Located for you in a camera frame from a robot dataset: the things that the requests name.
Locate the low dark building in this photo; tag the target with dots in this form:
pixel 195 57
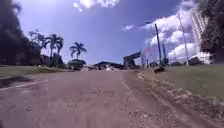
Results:
pixel 105 64

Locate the dark roofed structure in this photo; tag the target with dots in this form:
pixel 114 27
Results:
pixel 130 60

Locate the pale sign board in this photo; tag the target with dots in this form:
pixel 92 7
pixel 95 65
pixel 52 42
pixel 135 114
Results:
pixel 148 53

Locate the reddish worn asphalt road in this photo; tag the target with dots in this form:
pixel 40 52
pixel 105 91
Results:
pixel 93 96

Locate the palm tree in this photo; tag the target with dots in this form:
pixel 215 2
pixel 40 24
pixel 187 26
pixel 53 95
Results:
pixel 78 48
pixel 54 40

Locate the dark low object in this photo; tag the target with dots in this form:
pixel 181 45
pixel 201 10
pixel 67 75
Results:
pixel 159 69

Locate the dark street light pole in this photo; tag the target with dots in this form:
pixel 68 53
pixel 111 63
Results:
pixel 158 46

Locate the short dark pole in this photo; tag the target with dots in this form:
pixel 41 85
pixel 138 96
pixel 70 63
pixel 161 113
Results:
pixel 164 53

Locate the pale utility pole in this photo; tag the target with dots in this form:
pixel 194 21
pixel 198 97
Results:
pixel 184 43

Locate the gravel verge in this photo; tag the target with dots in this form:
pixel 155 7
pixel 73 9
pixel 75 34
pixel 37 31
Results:
pixel 180 103

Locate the thin leafy tree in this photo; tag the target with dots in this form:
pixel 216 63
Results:
pixel 36 37

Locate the wide grass slope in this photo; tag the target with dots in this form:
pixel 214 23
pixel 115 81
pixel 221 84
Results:
pixel 193 78

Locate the narrow grass strip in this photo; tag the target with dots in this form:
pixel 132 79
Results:
pixel 23 70

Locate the pale kerb line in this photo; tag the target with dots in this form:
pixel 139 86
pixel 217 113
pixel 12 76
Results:
pixel 23 85

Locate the white building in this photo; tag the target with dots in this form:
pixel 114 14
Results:
pixel 198 30

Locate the dark mass of trees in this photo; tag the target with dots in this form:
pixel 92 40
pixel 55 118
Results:
pixel 11 43

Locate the large dark leafy tree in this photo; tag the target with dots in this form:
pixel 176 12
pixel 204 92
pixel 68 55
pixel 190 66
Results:
pixel 215 33

